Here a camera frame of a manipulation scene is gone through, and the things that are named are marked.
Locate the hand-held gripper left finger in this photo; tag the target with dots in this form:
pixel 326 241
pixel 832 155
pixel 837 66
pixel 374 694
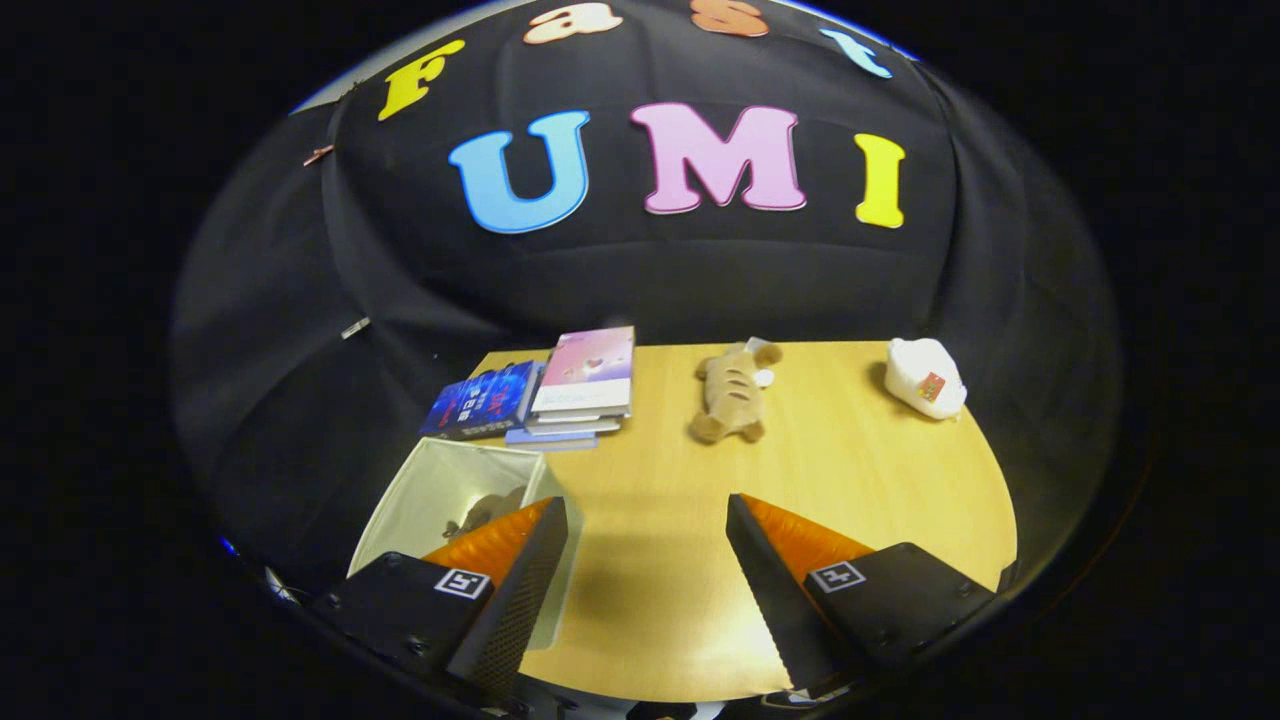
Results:
pixel 505 620

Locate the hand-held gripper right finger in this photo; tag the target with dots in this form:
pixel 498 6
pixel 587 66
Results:
pixel 775 600

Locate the green fabric storage box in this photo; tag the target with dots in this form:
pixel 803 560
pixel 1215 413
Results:
pixel 420 490

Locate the pale blue cover book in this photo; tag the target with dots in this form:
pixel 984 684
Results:
pixel 550 440

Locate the white cover book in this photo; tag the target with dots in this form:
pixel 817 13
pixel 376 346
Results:
pixel 575 424

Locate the tan striped plush toy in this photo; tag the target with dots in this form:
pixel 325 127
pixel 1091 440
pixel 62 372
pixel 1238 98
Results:
pixel 730 395

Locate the dark blue book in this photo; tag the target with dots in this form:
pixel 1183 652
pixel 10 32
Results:
pixel 480 400

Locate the white plush pouch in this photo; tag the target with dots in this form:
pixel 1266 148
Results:
pixel 920 375

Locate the small white clip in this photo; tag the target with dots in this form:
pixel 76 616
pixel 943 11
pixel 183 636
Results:
pixel 355 327

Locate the wooden clothes peg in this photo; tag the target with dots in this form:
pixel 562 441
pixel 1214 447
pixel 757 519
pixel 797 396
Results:
pixel 318 155

